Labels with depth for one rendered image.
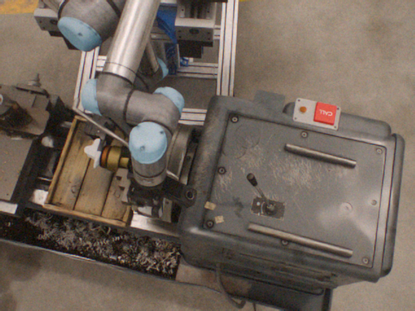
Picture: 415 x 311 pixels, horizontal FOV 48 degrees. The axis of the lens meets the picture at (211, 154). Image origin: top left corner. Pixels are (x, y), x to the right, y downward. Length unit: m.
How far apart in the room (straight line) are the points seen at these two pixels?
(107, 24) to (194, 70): 1.30
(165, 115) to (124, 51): 0.18
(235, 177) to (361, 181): 0.35
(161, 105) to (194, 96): 1.55
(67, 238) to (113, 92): 1.08
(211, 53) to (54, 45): 1.00
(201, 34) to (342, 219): 0.82
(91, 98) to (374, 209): 0.80
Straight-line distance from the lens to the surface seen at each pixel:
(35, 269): 2.67
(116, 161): 1.50
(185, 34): 1.73
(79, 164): 1.77
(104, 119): 1.58
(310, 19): 3.14
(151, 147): 0.94
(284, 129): 1.38
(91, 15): 1.37
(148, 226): 1.69
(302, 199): 1.32
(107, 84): 1.06
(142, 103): 1.03
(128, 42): 1.09
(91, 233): 2.02
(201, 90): 2.58
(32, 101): 1.82
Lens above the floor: 2.51
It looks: 71 degrees down
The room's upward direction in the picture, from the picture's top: 3 degrees clockwise
